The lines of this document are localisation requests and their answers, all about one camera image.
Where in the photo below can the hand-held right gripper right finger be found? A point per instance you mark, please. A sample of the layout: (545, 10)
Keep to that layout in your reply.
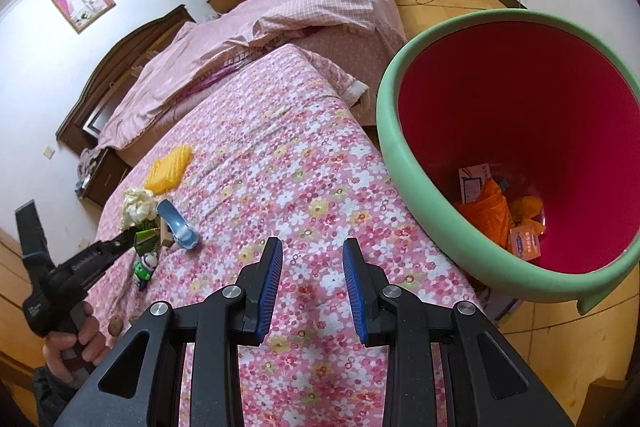
(354, 292)

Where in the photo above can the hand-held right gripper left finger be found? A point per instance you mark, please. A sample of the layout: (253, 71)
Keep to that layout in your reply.
(270, 292)

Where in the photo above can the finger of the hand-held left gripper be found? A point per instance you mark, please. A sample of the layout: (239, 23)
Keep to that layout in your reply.
(120, 252)
(116, 239)

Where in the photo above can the green packet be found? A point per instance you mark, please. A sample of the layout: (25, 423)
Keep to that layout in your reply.
(147, 242)

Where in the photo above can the small green panda toy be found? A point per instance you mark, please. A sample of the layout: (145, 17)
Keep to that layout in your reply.
(146, 269)

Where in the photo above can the white tissue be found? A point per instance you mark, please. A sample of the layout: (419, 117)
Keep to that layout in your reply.
(137, 207)

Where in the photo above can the blue tube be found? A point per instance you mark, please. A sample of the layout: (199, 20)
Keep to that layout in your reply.
(177, 227)

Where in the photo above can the peanut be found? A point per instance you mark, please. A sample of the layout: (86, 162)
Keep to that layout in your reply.
(115, 326)

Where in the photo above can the yellow foam net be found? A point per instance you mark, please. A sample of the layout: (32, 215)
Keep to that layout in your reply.
(170, 169)

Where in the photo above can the orange foam net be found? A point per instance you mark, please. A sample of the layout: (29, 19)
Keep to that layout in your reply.
(487, 212)

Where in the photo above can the white cardboard box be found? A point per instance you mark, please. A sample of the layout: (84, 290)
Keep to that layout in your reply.
(474, 182)

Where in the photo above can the orange cardboard box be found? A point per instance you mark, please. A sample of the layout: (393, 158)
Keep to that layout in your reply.
(526, 243)

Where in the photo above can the orange plastic bag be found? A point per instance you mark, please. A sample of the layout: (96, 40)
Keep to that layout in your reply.
(527, 207)

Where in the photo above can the green rimmed red trash bin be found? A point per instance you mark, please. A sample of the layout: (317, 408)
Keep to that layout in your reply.
(525, 107)

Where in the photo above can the person's left forearm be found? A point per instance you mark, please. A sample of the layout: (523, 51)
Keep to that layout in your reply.
(50, 399)

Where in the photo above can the person's left hand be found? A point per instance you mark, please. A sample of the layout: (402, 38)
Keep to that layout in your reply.
(92, 347)

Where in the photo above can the dark wooden nightstand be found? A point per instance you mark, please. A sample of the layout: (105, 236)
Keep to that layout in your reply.
(107, 177)

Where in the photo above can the pink crumpled cloth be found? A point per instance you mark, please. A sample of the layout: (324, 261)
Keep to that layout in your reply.
(86, 167)

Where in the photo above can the pink checked quilt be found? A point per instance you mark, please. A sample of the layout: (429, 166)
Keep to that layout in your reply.
(280, 12)

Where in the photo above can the white light switch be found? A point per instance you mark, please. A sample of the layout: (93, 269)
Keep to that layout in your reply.
(49, 152)

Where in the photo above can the framed wall photo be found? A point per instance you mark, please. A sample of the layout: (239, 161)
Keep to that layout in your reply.
(82, 2)

